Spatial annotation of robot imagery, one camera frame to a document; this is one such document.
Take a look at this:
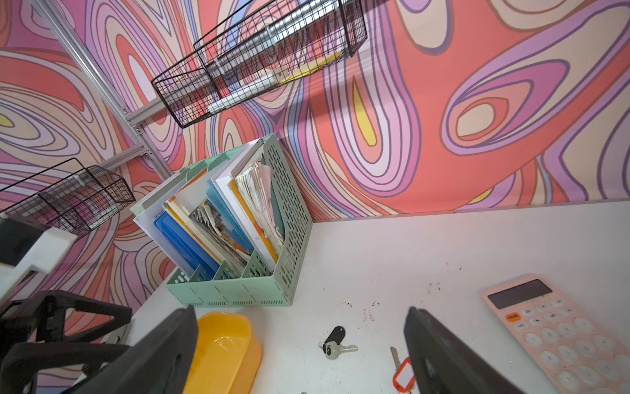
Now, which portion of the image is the key with red window tag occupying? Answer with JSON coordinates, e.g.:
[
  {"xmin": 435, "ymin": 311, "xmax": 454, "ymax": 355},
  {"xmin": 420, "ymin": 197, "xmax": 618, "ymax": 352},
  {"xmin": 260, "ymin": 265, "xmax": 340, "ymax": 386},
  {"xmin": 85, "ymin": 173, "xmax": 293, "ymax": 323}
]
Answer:
[{"xmin": 390, "ymin": 346, "xmax": 416, "ymax": 393}]

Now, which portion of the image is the black wire basket left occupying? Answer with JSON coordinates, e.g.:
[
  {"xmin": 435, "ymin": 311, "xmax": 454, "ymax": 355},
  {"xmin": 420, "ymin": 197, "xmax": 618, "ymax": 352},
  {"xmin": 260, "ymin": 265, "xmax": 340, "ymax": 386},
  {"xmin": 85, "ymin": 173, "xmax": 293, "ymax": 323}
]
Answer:
[{"xmin": 1, "ymin": 165, "xmax": 136, "ymax": 239}]

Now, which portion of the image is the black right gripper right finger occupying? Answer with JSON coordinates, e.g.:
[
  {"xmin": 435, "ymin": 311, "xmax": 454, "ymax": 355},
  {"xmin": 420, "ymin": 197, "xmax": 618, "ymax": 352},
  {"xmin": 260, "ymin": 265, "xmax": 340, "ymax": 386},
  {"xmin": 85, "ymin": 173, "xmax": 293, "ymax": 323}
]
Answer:
[{"xmin": 404, "ymin": 307, "xmax": 521, "ymax": 394}]

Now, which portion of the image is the yellow plastic storage tray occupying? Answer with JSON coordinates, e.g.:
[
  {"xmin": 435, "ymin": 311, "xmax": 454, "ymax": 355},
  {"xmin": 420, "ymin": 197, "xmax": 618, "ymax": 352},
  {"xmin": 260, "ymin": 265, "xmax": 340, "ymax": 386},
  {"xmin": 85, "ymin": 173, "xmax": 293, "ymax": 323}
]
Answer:
[{"xmin": 184, "ymin": 312, "xmax": 263, "ymax": 393}]

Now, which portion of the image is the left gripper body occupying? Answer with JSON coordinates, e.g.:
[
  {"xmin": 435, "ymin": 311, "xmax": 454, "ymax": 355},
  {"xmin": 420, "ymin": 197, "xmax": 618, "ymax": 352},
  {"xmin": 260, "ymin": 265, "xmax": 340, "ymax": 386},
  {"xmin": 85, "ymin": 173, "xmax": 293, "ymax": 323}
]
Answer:
[{"xmin": 1, "ymin": 291, "xmax": 54, "ymax": 360}]

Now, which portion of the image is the black wire basket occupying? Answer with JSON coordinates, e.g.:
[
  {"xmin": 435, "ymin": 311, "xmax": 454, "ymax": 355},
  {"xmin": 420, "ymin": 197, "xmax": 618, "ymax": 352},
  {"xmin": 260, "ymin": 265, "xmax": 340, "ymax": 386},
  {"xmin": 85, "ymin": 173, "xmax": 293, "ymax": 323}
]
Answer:
[
  {"xmin": 1, "ymin": 165, "xmax": 136, "ymax": 239},
  {"xmin": 151, "ymin": 1, "xmax": 367, "ymax": 128}
]

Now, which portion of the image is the black wire basket back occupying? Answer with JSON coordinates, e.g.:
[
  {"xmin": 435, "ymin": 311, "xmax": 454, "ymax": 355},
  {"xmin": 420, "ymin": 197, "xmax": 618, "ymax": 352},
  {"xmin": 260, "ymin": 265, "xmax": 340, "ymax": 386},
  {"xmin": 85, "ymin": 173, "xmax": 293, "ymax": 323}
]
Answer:
[{"xmin": 151, "ymin": 1, "xmax": 367, "ymax": 128}]

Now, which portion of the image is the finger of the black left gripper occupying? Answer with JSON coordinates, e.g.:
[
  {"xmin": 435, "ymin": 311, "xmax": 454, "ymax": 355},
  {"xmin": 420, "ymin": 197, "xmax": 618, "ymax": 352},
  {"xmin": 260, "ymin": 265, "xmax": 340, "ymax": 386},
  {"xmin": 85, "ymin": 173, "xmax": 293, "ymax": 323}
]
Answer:
[
  {"xmin": 1, "ymin": 342, "xmax": 130, "ymax": 393},
  {"xmin": 32, "ymin": 291, "xmax": 132, "ymax": 342}
]

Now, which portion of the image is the green file organizer rack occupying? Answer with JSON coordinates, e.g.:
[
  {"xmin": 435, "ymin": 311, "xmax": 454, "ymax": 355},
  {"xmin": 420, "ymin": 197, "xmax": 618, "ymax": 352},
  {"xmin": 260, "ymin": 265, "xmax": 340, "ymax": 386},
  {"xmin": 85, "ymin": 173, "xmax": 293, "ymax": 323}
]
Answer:
[{"xmin": 131, "ymin": 136, "xmax": 313, "ymax": 308}]

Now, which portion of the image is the pink calculator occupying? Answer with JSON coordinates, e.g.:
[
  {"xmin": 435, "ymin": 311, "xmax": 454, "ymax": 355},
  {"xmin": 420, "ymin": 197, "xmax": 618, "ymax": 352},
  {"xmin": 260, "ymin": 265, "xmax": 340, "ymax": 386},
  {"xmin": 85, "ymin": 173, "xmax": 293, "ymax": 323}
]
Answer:
[{"xmin": 480, "ymin": 274, "xmax": 629, "ymax": 393}]

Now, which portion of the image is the aluminium frame post left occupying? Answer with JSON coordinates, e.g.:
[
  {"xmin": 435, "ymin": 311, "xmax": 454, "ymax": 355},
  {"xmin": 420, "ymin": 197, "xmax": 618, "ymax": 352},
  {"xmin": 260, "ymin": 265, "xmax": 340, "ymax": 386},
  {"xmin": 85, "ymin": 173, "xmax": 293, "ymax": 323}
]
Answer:
[{"xmin": 31, "ymin": 1, "xmax": 173, "ymax": 180}]

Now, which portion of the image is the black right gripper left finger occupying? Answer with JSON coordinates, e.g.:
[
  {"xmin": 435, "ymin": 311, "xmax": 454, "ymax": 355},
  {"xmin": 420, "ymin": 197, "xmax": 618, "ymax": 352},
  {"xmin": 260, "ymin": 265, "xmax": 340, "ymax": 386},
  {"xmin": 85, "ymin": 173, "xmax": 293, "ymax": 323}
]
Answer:
[{"xmin": 67, "ymin": 306, "xmax": 199, "ymax": 393}]

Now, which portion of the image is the key with black tag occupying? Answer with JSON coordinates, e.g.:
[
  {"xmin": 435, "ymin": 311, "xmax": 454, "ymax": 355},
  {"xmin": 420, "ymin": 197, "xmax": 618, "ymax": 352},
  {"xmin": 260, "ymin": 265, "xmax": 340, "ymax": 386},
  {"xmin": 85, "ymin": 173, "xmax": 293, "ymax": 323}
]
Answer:
[{"xmin": 318, "ymin": 326, "xmax": 359, "ymax": 360}]

